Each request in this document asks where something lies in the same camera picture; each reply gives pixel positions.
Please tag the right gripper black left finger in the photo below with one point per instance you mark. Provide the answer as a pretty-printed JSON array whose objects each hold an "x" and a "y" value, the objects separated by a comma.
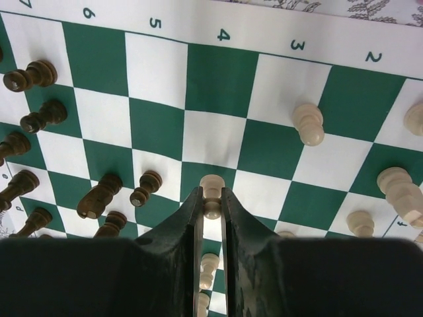
[{"x": 170, "y": 261}]

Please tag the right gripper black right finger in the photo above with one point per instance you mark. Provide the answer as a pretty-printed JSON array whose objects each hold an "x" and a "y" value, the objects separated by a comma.
[{"x": 249, "y": 288}]

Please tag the white pawn chess piece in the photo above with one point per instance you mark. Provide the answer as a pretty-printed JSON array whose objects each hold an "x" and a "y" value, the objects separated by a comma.
[
  {"x": 212, "y": 185},
  {"x": 308, "y": 121}
]

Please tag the dark pawn chess piece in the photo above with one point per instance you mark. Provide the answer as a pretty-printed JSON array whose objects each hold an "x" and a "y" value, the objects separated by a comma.
[{"x": 149, "y": 182}]

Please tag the dark knight chess piece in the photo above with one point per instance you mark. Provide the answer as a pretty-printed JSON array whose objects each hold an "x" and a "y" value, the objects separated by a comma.
[{"x": 94, "y": 203}]

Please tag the green white chess board mat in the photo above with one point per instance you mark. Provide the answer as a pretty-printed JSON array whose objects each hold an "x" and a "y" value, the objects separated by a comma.
[{"x": 201, "y": 87}]

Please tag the white knight chess piece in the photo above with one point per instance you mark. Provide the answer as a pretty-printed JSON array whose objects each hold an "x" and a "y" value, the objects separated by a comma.
[{"x": 404, "y": 196}]

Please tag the floral tablecloth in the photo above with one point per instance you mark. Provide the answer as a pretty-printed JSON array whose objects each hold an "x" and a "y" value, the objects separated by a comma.
[{"x": 398, "y": 12}]

